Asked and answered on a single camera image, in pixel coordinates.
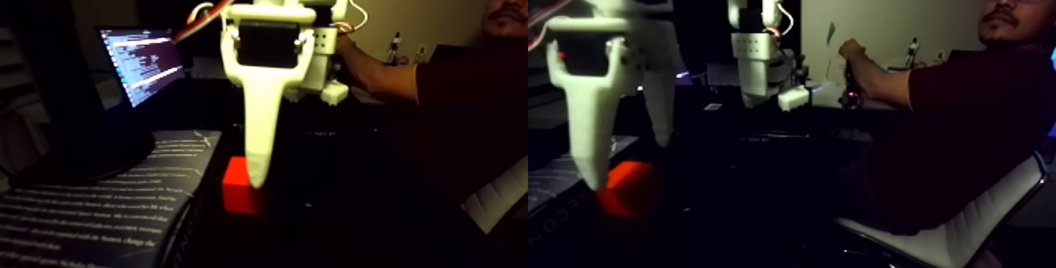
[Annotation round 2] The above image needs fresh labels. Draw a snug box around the red cube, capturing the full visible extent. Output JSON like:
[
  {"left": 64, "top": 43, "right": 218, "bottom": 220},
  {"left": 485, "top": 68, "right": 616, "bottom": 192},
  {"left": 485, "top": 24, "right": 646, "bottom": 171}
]
[{"left": 222, "top": 156, "right": 270, "bottom": 215}]

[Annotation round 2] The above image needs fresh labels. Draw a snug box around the dark leader arm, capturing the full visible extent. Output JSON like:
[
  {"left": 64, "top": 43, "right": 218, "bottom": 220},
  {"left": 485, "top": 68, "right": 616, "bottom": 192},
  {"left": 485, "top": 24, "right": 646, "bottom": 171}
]
[{"left": 839, "top": 63, "right": 867, "bottom": 110}]

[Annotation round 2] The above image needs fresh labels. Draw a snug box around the person's left hand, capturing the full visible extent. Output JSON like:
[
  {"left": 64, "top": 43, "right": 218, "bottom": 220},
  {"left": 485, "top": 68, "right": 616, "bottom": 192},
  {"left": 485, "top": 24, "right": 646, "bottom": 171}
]
[{"left": 334, "top": 34, "right": 369, "bottom": 85}]

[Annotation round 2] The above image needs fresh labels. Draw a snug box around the black platform with white lettering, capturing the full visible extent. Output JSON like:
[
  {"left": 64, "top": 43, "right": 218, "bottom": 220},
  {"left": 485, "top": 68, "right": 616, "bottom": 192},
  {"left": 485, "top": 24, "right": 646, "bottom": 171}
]
[{"left": 233, "top": 119, "right": 389, "bottom": 138}]

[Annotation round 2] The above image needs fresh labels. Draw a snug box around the black flat monitor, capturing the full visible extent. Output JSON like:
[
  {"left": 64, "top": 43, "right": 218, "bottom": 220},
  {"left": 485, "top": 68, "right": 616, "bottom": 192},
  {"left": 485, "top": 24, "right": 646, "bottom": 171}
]
[{"left": 136, "top": 0, "right": 248, "bottom": 61}]

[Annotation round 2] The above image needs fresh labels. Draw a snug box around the laptop with lit screen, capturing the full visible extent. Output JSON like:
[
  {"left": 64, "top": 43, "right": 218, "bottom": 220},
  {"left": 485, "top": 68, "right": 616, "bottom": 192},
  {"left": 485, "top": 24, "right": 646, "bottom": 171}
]
[{"left": 97, "top": 26, "right": 199, "bottom": 110}]

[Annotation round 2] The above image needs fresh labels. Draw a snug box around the black box with white text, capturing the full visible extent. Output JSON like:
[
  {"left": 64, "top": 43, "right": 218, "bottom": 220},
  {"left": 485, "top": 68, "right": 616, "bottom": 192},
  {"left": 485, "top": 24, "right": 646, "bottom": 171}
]
[{"left": 0, "top": 129, "right": 224, "bottom": 268}]

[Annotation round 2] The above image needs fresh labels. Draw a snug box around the large dark monitor round stand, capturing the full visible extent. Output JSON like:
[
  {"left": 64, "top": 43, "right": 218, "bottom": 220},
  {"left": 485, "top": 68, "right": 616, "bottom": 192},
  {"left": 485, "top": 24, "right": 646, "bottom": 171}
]
[{"left": 0, "top": 0, "right": 158, "bottom": 184}]

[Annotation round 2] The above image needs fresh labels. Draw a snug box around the person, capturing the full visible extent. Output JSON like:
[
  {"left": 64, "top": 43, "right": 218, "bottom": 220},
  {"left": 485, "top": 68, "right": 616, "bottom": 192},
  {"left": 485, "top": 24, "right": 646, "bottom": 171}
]
[{"left": 412, "top": 0, "right": 529, "bottom": 204}]

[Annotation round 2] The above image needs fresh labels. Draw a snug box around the orange red servo cable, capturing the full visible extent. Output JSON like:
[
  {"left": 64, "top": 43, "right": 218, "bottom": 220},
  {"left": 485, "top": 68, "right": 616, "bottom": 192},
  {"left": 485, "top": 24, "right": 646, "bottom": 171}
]
[{"left": 177, "top": 0, "right": 259, "bottom": 45}]

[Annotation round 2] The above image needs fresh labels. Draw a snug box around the white red looped cable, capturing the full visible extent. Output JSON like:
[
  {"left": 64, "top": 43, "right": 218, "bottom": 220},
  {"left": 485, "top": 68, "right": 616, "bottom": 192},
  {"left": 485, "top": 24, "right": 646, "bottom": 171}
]
[{"left": 334, "top": 0, "right": 369, "bottom": 35}]

